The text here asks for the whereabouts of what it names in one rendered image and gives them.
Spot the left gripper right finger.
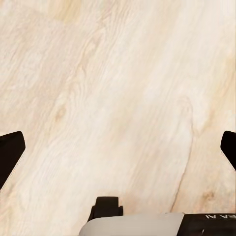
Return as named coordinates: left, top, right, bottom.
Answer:
left=220, top=131, right=236, bottom=170

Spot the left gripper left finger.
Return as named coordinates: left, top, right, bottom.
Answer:
left=0, top=131, right=26, bottom=190

